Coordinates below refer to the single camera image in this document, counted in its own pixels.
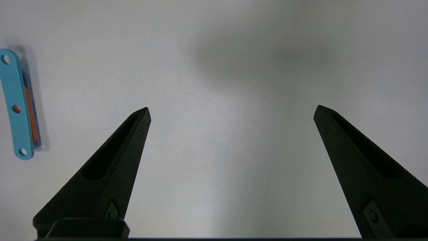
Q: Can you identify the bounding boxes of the dark purple flat bar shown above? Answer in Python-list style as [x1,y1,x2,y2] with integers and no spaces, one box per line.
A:
[21,72,41,150]

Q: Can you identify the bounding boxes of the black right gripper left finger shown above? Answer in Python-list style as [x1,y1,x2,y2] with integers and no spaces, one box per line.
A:
[33,107,151,239]

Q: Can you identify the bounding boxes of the orange flat bar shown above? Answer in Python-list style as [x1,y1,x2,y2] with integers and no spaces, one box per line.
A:
[24,85,38,142]

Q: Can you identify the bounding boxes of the blue bar with three holes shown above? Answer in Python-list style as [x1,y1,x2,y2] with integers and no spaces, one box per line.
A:
[0,49,35,161]

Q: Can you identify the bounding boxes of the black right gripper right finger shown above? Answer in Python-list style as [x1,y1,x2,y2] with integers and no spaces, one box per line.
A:
[313,105,428,239]

